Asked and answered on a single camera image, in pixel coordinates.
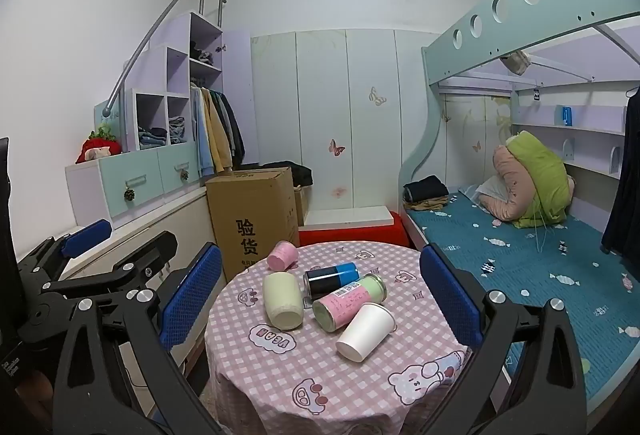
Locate dark clothes pile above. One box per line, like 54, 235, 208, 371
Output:
190, 42, 216, 66

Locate white board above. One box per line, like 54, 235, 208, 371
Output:
305, 205, 396, 226

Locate black and blue can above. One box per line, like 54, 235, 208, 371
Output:
304, 262, 361, 302

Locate tan folded clothes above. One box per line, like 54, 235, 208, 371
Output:
405, 195, 449, 212

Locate pink checked tablecloth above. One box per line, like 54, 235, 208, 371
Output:
205, 241, 473, 435

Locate white paper cup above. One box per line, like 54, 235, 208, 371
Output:
335, 302, 397, 362

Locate white butterfly wardrobe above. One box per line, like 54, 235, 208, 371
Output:
250, 29, 442, 216

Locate large cardboard box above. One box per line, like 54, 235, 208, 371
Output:
205, 166, 301, 283

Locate folded grey clothes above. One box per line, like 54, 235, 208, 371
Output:
167, 115, 187, 146

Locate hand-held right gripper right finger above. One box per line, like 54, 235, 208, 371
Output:
419, 243, 593, 435

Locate green quilt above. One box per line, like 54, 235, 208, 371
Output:
505, 131, 577, 229

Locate teal bunk bed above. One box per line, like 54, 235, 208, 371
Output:
399, 0, 640, 418

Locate pink pillow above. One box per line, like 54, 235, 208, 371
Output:
479, 146, 540, 222

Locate blue candy print sheet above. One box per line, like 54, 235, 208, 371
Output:
405, 192, 640, 411

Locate small pink cup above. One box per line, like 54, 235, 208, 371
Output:
266, 240, 300, 272

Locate small cardboard box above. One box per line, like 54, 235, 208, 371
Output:
294, 185, 311, 227

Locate dark jacket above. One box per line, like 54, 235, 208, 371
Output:
215, 90, 246, 166

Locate white pillow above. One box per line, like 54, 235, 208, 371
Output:
474, 175, 507, 212

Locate light blue shirt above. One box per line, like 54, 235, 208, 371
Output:
189, 85, 213, 178

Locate strawberry plush toy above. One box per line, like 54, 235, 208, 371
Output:
75, 124, 123, 164

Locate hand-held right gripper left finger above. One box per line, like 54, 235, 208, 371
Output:
52, 242, 223, 435

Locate pale yellow cup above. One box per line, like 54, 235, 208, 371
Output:
263, 271, 305, 330

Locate white low cabinet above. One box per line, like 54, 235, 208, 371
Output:
62, 189, 217, 281

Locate black bag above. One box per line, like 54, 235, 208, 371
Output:
260, 160, 314, 188

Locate grey metal handrail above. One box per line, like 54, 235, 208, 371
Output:
102, 0, 227, 118

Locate dark hanging garment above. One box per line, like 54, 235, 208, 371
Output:
600, 84, 640, 257

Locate pink and green cup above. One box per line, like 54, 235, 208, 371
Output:
312, 273, 389, 332

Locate folded jeans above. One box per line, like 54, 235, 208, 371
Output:
137, 125, 168, 151

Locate red stool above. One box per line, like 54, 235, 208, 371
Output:
299, 211, 411, 248

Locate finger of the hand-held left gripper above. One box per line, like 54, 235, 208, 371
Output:
42, 231, 179, 298
17, 219, 113, 281

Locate grey bag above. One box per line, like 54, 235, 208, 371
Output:
500, 49, 532, 76

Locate purple stair cabinet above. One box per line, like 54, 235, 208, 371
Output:
65, 12, 252, 232

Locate black folded clothes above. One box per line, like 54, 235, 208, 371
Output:
403, 175, 450, 203

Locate hanging clothes row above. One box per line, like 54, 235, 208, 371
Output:
202, 88, 234, 173

